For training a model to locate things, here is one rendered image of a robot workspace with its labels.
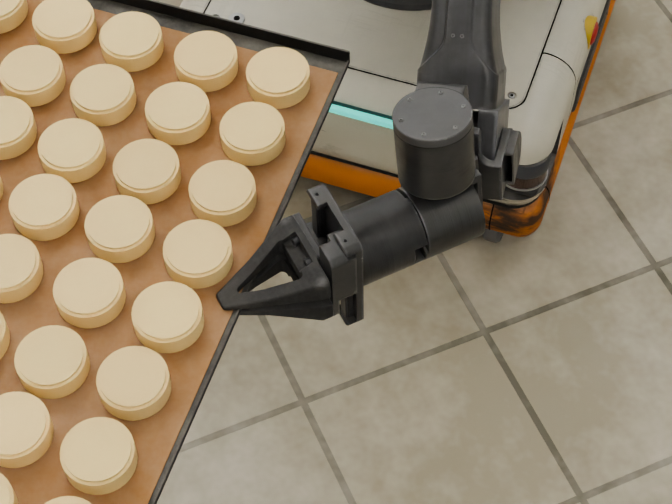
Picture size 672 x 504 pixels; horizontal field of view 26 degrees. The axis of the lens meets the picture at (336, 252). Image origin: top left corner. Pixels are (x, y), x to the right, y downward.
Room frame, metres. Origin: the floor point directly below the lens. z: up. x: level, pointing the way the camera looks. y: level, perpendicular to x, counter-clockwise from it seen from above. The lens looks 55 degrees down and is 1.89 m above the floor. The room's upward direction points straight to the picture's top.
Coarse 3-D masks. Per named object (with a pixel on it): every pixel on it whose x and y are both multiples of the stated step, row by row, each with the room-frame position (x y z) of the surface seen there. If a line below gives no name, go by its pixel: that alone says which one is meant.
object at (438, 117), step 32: (416, 96) 0.68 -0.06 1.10; (448, 96) 0.68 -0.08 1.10; (416, 128) 0.65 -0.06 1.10; (448, 128) 0.64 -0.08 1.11; (512, 128) 0.72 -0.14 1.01; (416, 160) 0.63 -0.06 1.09; (448, 160) 0.63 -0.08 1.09; (480, 160) 0.68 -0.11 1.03; (512, 160) 0.69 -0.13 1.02; (416, 192) 0.63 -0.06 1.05; (448, 192) 0.63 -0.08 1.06
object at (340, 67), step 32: (96, 0) 0.86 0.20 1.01; (128, 0) 0.85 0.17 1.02; (192, 32) 0.82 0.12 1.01; (224, 32) 0.82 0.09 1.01; (256, 32) 0.81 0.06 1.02; (320, 64) 0.79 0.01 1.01; (320, 128) 0.72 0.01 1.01; (288, 192) 0.66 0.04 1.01; (192, 416) 0.48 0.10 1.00; (160, 480) 0.43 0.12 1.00
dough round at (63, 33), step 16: (48, 0) 0.84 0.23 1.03; (64, 0) 0.84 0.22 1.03; (80, 0) 0.84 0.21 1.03; (48, 16) 0.82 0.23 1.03; (64, 16) 0.82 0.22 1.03; (80, 16) 0.82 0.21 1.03; (48, 32) 0.80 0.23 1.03; (64, 32) 0.80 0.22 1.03; (80, 32) 0.81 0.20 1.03; (64, 48) 0.80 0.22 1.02; (80, 48) 0.80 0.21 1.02
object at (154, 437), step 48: (0, 48) 0.81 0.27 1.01; (96, 48) 0.81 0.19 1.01; (240, 48) 0.80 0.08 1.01; (144, 96) 0.76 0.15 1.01; (240, 96) 0.76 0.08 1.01; (192, 144) 0.71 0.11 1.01; (288, 144) 0.71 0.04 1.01; (96, 192) 0.66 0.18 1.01; (48, 240) 0.62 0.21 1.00; (240, 240) 0.62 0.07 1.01; (48, 288) 0.58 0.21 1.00; (144, 288) 0.58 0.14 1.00; (192, 288) 0.58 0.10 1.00; (96, 336) 0.54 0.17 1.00; (0, 384) 0.50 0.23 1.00; (192, 384) 0.50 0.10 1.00; (144, 432) 0.46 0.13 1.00; (48, 480) 0.43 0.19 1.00; (144, 480) 0.43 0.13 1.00
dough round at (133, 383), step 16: (128, 352) 0.52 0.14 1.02; (144, 352) 0.52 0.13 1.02; (112, 368) 0.50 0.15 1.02; (128, 368) 0.50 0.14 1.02; (144, 368) 0.50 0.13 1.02; (160, 368) 0.50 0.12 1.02; (96, 384) 0.49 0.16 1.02; (112, 384) 0.49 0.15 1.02; (128, 384) 0.49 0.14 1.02; (144, 384) 0.49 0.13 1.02; (160, 384) 0.49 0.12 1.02; (112, 400) 0.48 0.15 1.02; (128, 400) 0.48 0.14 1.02; (144, 400) 0.48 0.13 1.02; (160, 400) 0.48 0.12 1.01; (128, 416) 0.47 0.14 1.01; (144, 416) 0.47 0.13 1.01
